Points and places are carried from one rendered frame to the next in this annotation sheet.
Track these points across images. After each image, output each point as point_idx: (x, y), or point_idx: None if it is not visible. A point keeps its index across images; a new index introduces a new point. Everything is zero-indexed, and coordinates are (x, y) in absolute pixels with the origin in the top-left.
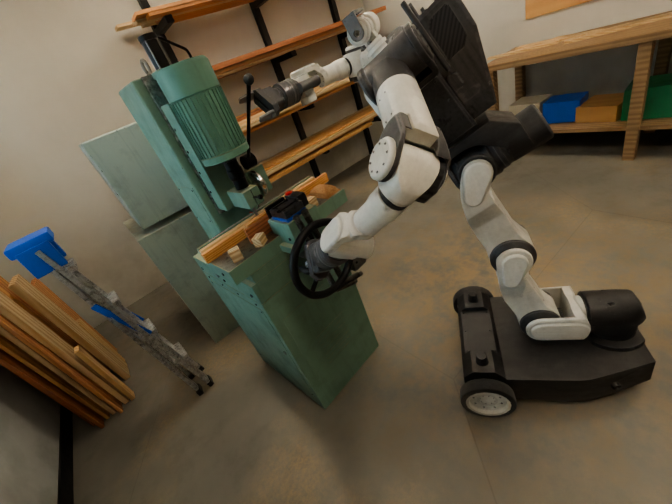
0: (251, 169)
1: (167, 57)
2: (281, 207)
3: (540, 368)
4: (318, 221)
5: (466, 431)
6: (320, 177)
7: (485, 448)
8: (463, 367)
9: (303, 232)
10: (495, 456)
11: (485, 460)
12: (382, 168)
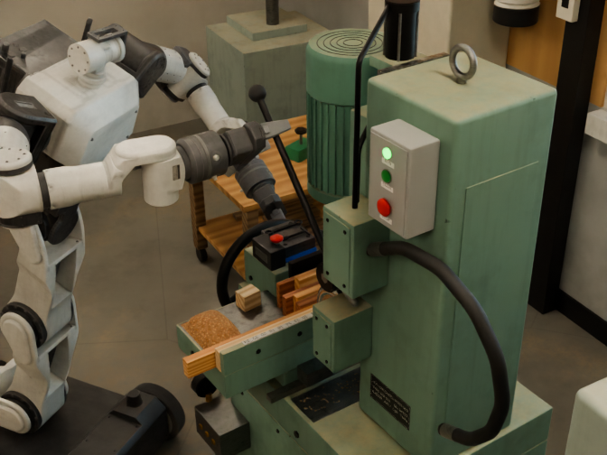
0: (338, 294)
1: (383, 41)
2: (294, 231)
3: (83, 394)
4: (252, 227)
5: (196, 427)
6: (201, 351)
7: (189, 410)
8: (157, 416)
9: (276, 218)
10: (185, 403)
11: (197, 403)
12: (204, 62)
